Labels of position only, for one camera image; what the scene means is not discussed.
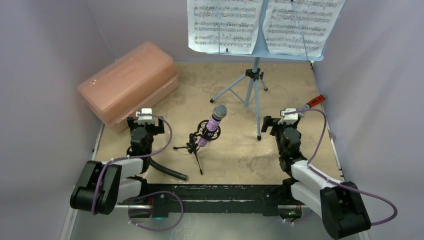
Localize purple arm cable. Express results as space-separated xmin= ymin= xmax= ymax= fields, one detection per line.
xmin=281 ymin=108 xmax=398 ymax=227
xmin=91 ymin=113 xmax=184 ymax=232

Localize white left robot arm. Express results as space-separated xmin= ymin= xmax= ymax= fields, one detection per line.
xmin=69 ymin=113 xmax=169 ymax=215

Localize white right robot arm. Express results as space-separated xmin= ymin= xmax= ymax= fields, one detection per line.
xmin=261 ymin=116 xmax=371 ymax=240

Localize translucent pink storage box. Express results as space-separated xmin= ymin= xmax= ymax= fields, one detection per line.
xmin=77 ymin=41 xmax=179 ymax=133

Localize purple glitter microphone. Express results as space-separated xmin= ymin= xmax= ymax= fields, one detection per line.
xmin=198 ymin=104 xmax=228 ymax=147

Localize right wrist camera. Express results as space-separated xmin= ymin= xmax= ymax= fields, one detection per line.
xmin=277 ymin=108 xmax=303 ymax=125

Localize black microphone shock mount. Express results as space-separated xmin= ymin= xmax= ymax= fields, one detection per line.
xmin=173 ymin=117 xmax=221 ymax=175

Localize sheet music page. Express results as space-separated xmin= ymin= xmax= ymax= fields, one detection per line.
xmin=262 ymin=0 xmax=345 ymax=58
xmin=187 ymin=0 xmax=263 ymax=55

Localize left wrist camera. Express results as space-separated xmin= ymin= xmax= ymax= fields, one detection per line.
xmin=134 ymin=108 xmax=155 ymax=125

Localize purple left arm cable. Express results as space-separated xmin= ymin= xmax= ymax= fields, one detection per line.
xmin=91 ymin=113 xmax=184 ymax=232

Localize light blue music stand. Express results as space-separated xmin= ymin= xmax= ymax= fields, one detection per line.
xmin=210 ymin=0 xmax=327 ymax=141

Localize red handled wrench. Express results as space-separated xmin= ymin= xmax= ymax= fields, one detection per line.
xmin=299 ymin=94 xmax=327 ymax=110

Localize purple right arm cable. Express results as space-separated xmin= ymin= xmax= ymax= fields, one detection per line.
xmin=281 ymin=108 xmax=398 ymax=227

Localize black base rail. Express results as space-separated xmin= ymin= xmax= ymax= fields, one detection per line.
xmin=117 ymin=183 xmax=309 ymax=219

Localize black foam tube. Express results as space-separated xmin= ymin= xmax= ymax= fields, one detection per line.
xmin=147 ymin=157 xmax=188 ymax=181

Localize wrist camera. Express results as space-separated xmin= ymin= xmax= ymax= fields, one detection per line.
xmin=134 ymin=108 xmax=155 ymax=125
xmin=277 ymin=108 xmax=303 ymax=125

